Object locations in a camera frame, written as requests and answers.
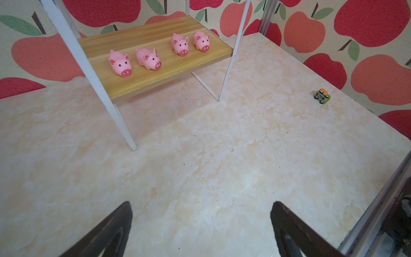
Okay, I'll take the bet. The pink toy pig front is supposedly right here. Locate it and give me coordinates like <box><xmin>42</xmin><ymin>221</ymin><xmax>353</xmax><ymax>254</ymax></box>
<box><xmin>193</xmin><ymin>31</ymin><xmax>210</xmax><ymax>52</ymax></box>

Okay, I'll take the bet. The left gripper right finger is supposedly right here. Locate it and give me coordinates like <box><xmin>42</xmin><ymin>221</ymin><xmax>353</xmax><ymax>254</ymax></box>
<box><xmin>270</xmin><ymin>201</ymin><xmax>343</xmax><ymax>257</ymax></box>

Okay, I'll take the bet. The green orange toy car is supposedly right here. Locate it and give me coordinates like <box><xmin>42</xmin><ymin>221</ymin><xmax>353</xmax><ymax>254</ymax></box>
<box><xmin>313</xmin><ymin>88</ymin><xmax>331</xmax><ymax>105</ymax></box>

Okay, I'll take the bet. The wooden two-tier shelf white frame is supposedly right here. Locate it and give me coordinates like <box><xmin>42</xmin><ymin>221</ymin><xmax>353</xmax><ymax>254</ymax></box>
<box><xmin>41</xmin><ymin>1</ymin><xmax>238</xmax><ymax>151</ymax></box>

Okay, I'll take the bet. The right aluminium frame post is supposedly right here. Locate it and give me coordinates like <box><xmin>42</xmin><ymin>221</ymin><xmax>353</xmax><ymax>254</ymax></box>
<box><xmin>259</xmin><ymin>0</ymin><xmax>278</xmax><ymax>35</ymax></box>

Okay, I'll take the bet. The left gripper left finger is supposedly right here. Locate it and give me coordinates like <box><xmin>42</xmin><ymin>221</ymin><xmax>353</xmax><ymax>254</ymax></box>
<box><xmin>61</xmin><ymin>201</ymin><xmax>133</xmax><ymax>257</ymax></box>

